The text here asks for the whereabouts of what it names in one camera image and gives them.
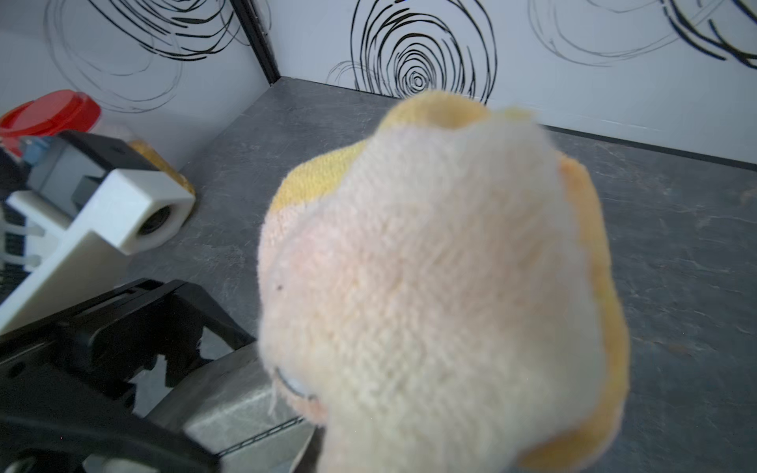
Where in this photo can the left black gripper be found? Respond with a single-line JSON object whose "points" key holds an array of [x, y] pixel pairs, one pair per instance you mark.
{"points": [[67, 389]]}

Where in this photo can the grey rectangular eyeglass case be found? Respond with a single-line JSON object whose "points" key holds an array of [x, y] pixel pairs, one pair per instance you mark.
{"points": [[229, 407]]}

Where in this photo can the red lid jar yellow grains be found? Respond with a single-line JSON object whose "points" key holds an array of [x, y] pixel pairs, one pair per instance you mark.
{"points": [[69, 110]]}

